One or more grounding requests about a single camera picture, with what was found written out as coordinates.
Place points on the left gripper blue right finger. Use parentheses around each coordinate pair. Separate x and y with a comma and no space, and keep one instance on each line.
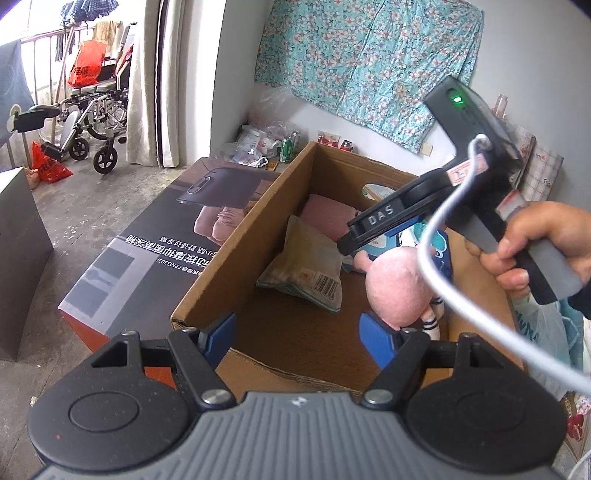
(399,356)

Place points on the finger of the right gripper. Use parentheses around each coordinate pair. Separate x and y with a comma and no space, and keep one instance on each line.
(347,245)

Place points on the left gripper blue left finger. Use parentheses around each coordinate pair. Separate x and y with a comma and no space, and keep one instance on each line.
(196,354)

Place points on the pink plush doll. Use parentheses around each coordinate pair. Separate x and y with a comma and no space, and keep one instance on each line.
(397,291)

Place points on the white blue wet wipes pack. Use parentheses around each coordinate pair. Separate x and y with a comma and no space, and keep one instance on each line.
(441,253)

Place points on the person's right hand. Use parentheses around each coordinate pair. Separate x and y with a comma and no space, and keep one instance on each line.
(568,229)

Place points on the green snack packet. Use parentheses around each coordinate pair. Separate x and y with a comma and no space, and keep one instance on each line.
(309,267)

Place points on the rolled floral mats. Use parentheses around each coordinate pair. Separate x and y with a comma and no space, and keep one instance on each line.
(536,179)

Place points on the brown cardboard box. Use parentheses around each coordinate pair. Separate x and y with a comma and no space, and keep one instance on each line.
(297,309)

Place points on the printed appliance carton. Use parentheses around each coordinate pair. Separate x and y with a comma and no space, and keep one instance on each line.
(141,276)

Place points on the white FamilyMart plastic bag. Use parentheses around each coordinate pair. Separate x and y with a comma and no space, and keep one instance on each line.
(557,328)

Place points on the wheelchair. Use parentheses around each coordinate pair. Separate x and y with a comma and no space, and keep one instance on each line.
(89,121)

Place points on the red plastic bag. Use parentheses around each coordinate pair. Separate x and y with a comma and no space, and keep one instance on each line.
(88,64)

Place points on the floral teal wall quilt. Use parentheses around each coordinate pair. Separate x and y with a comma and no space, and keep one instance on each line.
(370,62)

